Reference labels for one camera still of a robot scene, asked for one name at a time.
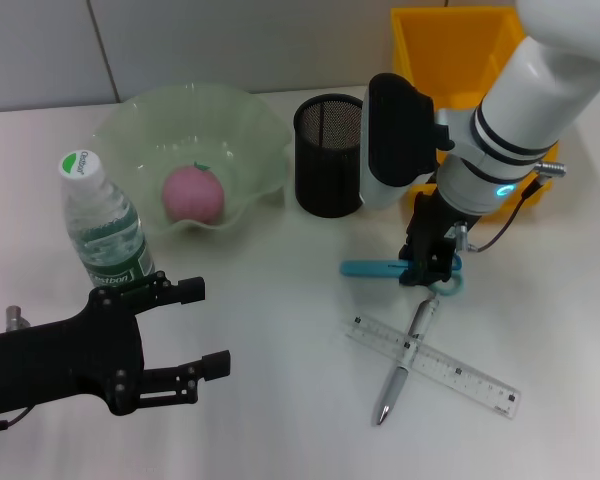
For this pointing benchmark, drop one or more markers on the yellow plastic bin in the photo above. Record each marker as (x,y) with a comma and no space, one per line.
(455,50)

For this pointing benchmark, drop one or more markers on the silver ballpoint pen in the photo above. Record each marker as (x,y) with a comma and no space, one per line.
(392,392)

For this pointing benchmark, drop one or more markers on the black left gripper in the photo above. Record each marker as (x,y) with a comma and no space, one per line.
(55,365)

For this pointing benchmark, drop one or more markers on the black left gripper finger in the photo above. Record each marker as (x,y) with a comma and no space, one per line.
(216,365)

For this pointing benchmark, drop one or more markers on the clear plastic ruler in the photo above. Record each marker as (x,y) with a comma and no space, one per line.
(460,372)

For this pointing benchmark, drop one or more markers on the blue scissors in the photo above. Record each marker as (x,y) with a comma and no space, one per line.
(365,268)

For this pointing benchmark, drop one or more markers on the green wavy glass fruit bowl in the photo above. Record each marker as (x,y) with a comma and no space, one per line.
(240,150)

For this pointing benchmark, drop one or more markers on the pink toy peach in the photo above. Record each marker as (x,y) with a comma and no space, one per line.
(192,195)

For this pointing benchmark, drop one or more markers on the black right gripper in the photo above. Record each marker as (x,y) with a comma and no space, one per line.
(432,220)

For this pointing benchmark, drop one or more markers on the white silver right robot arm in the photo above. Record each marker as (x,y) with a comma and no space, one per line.
(530,100)

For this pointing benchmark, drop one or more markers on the black mesh pen holder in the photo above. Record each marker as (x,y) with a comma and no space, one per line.
(325,165)

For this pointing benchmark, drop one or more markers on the clear green-label water bottle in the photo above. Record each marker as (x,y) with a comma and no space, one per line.
(105,225)

